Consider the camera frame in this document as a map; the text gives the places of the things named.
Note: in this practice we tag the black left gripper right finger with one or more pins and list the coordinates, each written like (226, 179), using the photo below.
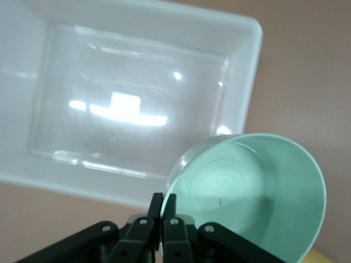
(178, 241)

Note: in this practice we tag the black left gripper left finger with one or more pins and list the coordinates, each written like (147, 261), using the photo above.
(129, 241)

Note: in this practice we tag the mint green bowl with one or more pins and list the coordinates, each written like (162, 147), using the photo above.
(260, 191)

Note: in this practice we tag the yellow plastic cup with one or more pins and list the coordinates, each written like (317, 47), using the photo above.
(334, 254)

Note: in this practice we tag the translucent white plastic box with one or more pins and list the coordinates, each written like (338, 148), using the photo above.
(123, 82)

